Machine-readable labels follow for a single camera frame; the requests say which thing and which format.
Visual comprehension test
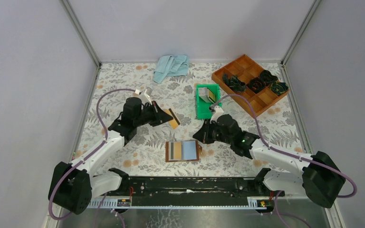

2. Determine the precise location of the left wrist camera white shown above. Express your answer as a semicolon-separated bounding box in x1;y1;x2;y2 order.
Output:
134;87;153;105

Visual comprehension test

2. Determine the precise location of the gold striped credit card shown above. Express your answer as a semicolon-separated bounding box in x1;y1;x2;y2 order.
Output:
164;108;181;129

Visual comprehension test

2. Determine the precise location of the dark rolled sock right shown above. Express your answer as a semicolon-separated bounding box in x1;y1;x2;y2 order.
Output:
269;81;289;96

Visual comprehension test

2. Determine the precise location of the brown leather card holder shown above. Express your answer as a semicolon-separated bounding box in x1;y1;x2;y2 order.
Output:
165;140;202;162

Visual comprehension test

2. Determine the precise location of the dark rolled sock middle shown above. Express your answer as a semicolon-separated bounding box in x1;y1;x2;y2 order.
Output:
247;77;266;94

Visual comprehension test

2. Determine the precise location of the green plastic basket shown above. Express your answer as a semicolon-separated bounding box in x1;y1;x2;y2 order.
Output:
195;84;221;120

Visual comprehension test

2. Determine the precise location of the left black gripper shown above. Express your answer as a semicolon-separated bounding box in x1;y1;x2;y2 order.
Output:
134;101;173;128

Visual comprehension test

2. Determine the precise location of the dark rolled sock left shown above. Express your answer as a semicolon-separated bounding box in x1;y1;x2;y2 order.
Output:
222;74;246;93

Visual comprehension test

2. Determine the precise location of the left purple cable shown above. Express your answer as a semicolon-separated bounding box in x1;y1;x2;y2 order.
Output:
48;88;139;221

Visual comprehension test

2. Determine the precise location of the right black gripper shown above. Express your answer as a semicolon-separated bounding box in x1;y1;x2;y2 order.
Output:
192;118;232;145

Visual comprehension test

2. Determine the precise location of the silver credit card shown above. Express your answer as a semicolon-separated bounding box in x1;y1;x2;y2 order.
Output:
198;87;217;104

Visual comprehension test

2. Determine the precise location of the floral table mat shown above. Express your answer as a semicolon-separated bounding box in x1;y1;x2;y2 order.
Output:
70;61;311;179

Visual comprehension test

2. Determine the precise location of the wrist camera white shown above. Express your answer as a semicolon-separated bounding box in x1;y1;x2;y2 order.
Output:
134;87;153;105
209;105;224;122

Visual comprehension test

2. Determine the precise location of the dark rolled sock top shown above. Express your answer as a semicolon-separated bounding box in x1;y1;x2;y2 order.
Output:
259;70;278;86

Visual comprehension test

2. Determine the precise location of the dark rolled sock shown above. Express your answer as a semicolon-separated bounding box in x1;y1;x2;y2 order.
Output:
259;70;278;86
222;74;246;93
269;81;289;96
247;77;266;94

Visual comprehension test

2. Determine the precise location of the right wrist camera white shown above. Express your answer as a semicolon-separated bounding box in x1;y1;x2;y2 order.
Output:
209;105;224;122

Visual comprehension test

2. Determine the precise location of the light blue cloth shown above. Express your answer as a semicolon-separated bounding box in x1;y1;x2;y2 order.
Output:
154;55;190;84

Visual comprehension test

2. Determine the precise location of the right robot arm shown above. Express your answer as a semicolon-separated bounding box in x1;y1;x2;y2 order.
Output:
193;114;346;208

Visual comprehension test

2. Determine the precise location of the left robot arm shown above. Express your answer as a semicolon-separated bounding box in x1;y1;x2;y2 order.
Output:
48;97;173;215

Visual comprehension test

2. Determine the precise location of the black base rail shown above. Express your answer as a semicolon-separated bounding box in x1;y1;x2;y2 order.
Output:
108;176;278;209

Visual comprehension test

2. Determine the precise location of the orange compartment tray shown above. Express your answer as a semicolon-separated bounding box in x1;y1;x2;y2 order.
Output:
212;54;289;117

